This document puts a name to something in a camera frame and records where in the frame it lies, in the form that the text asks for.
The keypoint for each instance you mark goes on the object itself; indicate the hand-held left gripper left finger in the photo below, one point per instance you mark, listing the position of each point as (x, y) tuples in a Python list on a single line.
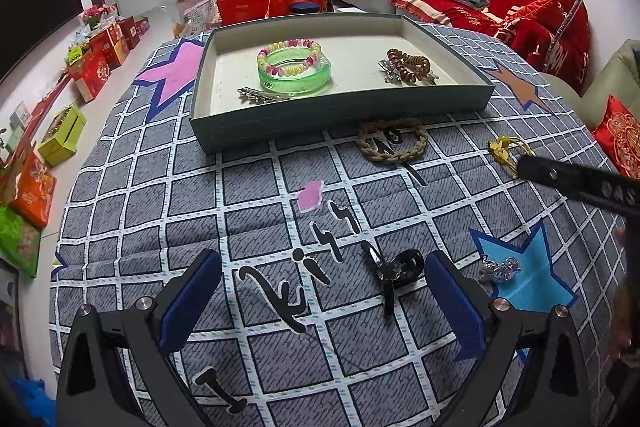
[(192, 302)]

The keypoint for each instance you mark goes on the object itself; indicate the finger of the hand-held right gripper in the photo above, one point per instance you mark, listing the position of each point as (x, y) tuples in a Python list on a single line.
[(575, 184)]

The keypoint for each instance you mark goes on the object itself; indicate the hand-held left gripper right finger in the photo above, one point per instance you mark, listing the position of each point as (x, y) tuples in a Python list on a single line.
[(455, 302)]

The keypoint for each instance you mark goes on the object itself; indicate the black hair clip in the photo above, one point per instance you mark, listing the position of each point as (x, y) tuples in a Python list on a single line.
[(405, 267)]

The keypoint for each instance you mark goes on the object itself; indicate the grey shallow cardboard tray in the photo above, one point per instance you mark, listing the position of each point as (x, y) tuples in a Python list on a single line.
[(300, 117)]

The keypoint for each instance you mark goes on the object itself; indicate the silver metal hair clip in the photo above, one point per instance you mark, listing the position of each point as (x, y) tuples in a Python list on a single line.
[(255, 93)]

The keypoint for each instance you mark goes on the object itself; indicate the silver rhinestone hair clip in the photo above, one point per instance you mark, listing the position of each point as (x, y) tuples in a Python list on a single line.
[(389, 69)]

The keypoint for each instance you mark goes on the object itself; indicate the green translucent bangle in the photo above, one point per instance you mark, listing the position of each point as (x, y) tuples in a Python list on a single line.
[(295, 84)]

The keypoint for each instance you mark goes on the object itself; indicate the person's right hand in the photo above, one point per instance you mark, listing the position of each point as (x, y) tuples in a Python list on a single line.
[(622, 332)]

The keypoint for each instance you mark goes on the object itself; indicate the purple silver hair clip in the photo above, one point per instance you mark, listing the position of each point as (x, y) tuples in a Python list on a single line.
[(505, 269)]

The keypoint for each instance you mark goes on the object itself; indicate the red gold embroidered cushion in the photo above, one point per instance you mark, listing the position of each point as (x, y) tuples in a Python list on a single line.
[(620, 137)]

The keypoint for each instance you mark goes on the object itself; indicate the pale green armchair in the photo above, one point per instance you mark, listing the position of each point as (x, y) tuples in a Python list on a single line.
[(615, 77)]

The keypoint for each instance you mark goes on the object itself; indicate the grey checked star blanket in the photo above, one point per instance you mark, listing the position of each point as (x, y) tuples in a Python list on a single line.
[(250, 187)]

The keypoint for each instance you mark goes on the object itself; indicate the silver selfie stick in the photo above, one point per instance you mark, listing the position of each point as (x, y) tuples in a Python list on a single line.
[(575, 12)]

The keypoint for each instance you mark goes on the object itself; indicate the blue plastic object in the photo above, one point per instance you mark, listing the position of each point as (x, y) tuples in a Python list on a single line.
[(35, 402)]

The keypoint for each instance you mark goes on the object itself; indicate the orange gift box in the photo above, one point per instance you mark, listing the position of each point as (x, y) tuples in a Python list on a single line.
[(32, 189)]

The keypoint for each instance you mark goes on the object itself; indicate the yellow green cardboard box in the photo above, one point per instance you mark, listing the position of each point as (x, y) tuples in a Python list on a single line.
[(60, 137)]

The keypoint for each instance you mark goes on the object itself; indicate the red gold gift box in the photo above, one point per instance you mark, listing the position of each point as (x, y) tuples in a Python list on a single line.
[(92, 74)]

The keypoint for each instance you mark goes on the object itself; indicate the dark red gift box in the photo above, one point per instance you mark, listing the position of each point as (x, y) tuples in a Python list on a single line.
[(129, 32)]

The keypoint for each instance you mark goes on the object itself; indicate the glass coffee table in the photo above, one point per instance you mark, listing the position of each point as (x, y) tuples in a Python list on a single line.
[(200, 7)]

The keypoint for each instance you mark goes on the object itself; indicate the pink flower bouquet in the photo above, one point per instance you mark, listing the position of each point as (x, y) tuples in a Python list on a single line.
[(97, 14)]

